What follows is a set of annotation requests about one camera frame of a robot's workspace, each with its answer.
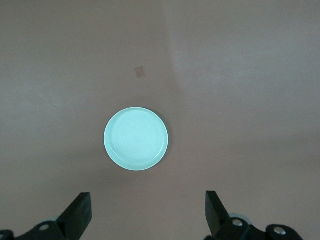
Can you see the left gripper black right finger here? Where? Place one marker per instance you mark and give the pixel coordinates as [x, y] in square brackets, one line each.
[220, 222]

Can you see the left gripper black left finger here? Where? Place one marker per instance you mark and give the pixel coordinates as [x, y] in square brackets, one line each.
[75, 217]

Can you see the pale green ceramic plate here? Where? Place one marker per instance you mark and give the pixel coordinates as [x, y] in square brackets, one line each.
[136, 138]

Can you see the brown table cover mat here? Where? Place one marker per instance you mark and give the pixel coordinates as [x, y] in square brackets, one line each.
[225, 75]

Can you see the brown tape patch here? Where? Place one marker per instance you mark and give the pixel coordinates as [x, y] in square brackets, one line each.
[140, 72]

